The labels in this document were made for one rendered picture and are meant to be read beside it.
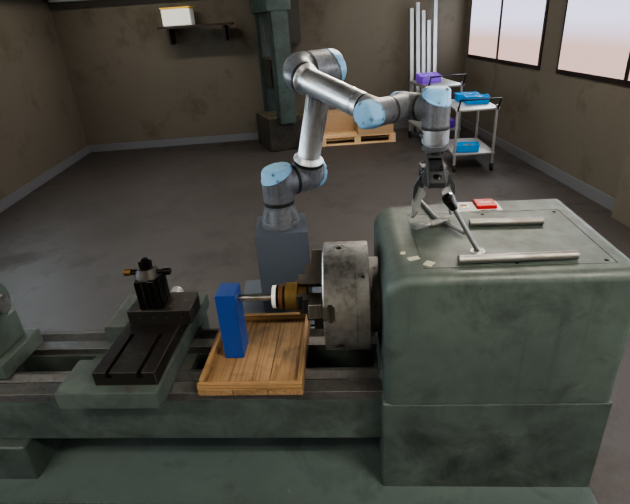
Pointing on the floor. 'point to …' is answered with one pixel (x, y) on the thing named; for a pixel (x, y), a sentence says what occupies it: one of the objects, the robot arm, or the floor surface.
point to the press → (289, 134)
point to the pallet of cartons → (344, 130)
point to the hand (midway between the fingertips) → (432, 214)
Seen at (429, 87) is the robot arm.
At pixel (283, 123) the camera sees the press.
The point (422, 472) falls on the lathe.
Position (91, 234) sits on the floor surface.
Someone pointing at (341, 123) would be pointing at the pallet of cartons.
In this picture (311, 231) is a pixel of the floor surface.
